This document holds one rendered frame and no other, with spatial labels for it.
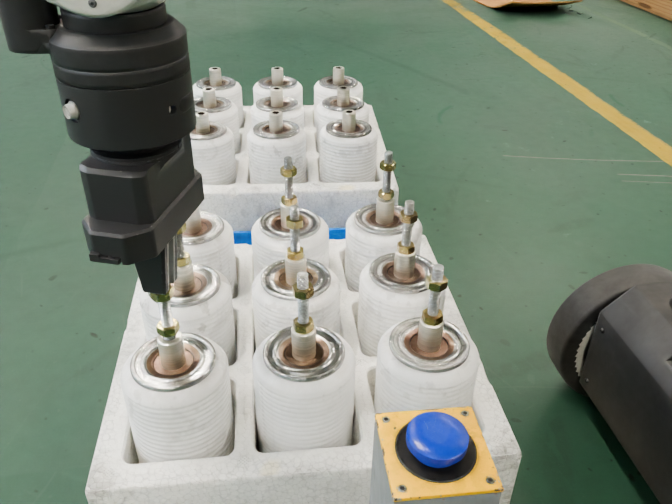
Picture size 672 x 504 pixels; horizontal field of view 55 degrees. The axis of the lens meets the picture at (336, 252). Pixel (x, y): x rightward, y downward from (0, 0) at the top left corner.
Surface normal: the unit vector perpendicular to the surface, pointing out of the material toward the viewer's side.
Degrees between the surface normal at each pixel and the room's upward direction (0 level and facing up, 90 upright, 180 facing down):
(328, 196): 90
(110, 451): 0
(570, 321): 67
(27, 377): 0
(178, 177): 90
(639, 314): 46
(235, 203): 90
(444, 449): 4
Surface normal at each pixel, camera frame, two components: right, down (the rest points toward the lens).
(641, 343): -0.70, -0.53
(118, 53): 0.29, 0.51
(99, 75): -0.04, 0.54
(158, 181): 0.98, 0.12
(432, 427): 0.01, -0.84
